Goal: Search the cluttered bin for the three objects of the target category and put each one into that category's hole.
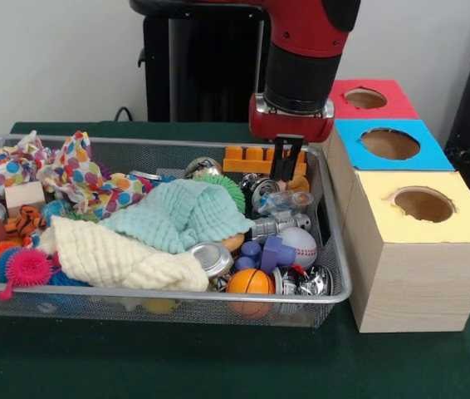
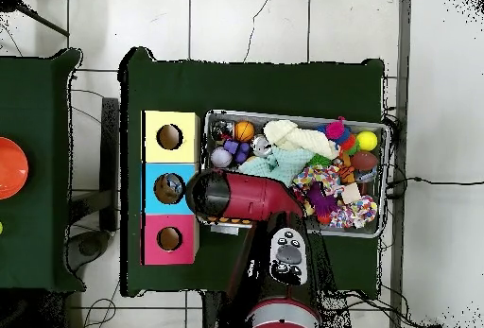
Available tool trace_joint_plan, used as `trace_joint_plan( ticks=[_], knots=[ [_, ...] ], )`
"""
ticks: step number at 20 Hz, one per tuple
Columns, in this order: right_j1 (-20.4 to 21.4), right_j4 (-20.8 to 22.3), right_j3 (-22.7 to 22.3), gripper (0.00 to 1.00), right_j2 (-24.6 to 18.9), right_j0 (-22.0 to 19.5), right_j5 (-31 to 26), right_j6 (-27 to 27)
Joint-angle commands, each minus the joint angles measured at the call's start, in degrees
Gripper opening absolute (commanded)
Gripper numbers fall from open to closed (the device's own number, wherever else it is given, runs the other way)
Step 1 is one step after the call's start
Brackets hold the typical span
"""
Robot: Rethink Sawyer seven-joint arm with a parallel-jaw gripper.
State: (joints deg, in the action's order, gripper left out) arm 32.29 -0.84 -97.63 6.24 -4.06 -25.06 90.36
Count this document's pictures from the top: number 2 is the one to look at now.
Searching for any clear plastic packet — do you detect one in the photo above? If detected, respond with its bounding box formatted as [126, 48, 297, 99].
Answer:
[160, 175, 187, 200]

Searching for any wooden box with three holes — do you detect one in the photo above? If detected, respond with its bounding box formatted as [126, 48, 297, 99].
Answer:
[141, 109, 202, 268]

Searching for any clear mesh bin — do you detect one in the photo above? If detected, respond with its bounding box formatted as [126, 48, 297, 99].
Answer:
[197, 110, 391, 240]

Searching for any white ball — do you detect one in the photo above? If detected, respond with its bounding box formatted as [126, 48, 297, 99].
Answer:
[211, 147, 233, 169]

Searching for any silver can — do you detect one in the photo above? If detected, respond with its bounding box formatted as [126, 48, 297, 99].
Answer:
[251, 134, 273, 157]

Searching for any small orange basketball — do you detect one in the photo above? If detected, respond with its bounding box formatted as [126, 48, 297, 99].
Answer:
[233, 121, 256, 144]

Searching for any mint green cloth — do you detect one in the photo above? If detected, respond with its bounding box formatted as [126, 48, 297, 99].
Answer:
[240, 146, 312, 187]

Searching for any cream yellow cloth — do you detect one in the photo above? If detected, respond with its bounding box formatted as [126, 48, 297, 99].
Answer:
[262, 119, 337, 161]

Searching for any polka dot cloth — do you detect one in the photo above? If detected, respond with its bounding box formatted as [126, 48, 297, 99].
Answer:
[293, 164, 343, 199]

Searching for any pink spiky ball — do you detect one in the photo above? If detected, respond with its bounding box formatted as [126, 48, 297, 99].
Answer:
[322, 117, 349, 143]

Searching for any brown toy football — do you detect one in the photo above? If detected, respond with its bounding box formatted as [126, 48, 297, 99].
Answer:
[351, 151, 379, 174]

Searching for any green side table cloth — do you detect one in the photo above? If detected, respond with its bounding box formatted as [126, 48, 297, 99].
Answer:
[0, 47, 86, 294]

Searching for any orange disc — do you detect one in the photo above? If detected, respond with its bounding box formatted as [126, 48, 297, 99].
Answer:
[0, 136, 31, 201]

